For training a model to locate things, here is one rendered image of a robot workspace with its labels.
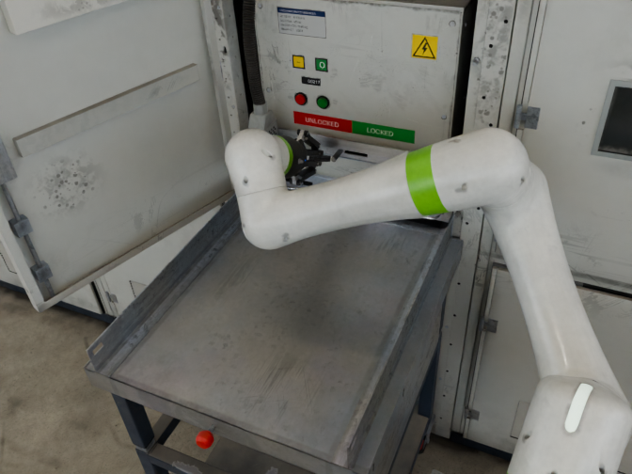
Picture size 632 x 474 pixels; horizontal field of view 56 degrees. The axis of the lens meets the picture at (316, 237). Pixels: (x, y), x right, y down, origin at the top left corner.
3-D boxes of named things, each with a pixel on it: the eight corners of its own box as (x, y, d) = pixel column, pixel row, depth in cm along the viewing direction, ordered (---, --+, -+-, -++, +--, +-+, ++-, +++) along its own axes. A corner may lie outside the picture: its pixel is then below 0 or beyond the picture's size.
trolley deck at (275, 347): (367, 494, 105) (367, 476, 101) (91, 385, 126) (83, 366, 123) (460, 258, 152) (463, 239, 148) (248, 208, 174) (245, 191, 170)
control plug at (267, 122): (270, 181, 155) (262, 119, 144) (253, 177, 156) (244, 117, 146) (283, 165, 160) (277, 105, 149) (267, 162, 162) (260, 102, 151)
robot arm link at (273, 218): (420, 149, 107) (400, 150, 97) (435, 214, 107) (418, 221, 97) (255, 196, 124) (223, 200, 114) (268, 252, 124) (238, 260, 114)
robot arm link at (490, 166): (542, 202, 98) (529, 134, 101) (527, 183, 87) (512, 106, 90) (435, 225, 106) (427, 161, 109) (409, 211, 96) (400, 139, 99)
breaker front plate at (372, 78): (441, 206, 149) (460, 12, 120) (270, 170, 166) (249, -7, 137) (443, 203, 150) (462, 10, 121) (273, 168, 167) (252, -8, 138)
